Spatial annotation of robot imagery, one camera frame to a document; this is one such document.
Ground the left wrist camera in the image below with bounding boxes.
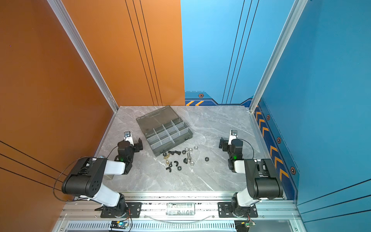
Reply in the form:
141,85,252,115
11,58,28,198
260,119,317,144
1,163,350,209
124,131,134,145

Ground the silver hex bolt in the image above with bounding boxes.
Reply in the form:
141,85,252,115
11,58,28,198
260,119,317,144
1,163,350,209
186,152,195,166

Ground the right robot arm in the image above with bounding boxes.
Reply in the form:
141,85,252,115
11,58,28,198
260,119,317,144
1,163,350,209
219,138,284,217

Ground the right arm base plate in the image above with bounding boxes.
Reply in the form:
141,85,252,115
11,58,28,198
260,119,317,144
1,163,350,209
217,202,258,218

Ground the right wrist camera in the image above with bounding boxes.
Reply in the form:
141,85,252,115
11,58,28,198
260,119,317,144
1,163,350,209
228,130,238,145

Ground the left aluminium corner post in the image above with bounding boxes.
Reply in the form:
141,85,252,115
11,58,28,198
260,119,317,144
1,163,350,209
47,0,119,114

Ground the grey plastic organizer box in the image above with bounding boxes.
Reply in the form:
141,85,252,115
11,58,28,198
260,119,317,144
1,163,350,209
136,106,193,157

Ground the circuit board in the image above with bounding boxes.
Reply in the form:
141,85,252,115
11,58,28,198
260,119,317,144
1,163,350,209
109,220,130,232
234,220,256,232

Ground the right aluminium corner post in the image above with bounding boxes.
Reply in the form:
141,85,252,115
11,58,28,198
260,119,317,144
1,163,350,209
249,0,308,113

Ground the left circuit board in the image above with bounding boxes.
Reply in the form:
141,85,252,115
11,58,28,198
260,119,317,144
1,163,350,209
109,220,130,232

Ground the aluminium front rail frame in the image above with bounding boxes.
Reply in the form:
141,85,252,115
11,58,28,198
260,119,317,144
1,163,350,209
54,191,305,232

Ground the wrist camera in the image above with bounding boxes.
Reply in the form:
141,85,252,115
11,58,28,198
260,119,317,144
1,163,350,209
124,131,134,145
228,130,238,145

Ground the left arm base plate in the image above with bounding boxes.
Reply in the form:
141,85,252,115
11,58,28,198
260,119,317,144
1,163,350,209
100,202,142,219

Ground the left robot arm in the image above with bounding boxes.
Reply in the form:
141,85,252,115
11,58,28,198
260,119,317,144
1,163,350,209
61,137,143,218

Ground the aluminium corner post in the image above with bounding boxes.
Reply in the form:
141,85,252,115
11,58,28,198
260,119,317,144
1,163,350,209
47,0,119,114
249,0,308,113

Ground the right circuit board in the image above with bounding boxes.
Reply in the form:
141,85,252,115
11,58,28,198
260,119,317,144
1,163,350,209
234,220,256,232

